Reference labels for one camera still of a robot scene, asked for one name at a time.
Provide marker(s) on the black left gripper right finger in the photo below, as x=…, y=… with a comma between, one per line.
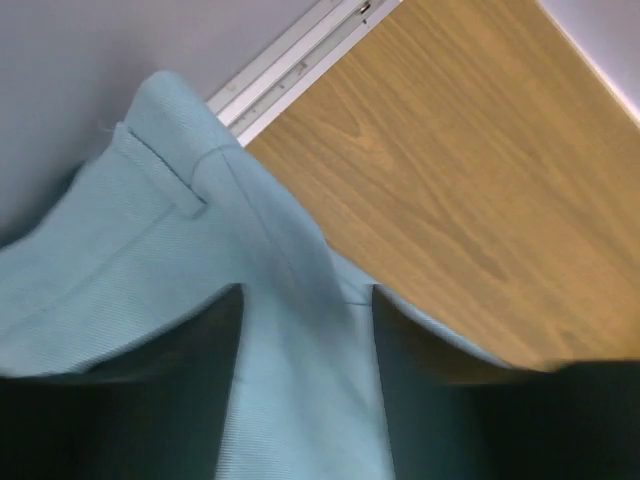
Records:
x=453, y=415

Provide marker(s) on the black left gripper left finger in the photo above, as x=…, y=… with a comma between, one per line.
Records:
x=154, y=411

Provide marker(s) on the light blue trousers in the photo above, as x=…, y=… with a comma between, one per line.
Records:
x=167, y=218

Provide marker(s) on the aluminium table edge rail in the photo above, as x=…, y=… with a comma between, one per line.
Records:
x=282, y=72

